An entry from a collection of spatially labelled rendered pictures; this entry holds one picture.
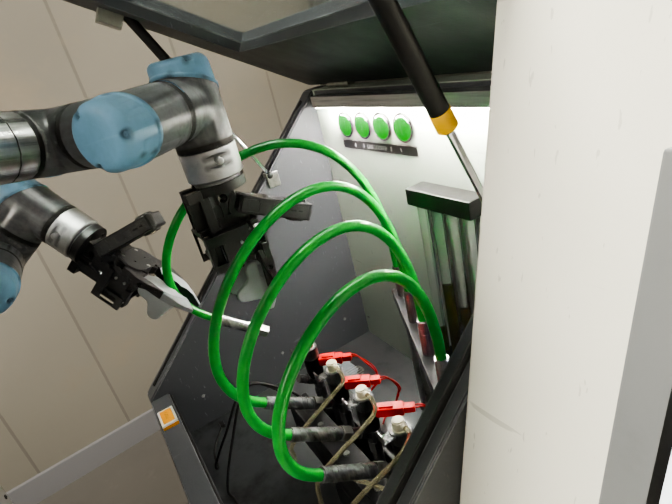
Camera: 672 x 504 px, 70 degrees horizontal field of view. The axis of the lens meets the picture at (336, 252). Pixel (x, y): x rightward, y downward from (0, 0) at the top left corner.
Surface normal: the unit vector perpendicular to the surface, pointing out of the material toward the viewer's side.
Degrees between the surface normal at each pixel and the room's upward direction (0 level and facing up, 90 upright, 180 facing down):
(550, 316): 76
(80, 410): 90
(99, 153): 91
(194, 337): 90
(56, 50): 90
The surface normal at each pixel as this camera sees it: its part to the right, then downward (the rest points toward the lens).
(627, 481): -0.86, 0.17
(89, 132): -0.34, 0.47
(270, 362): 0.51, 0.25
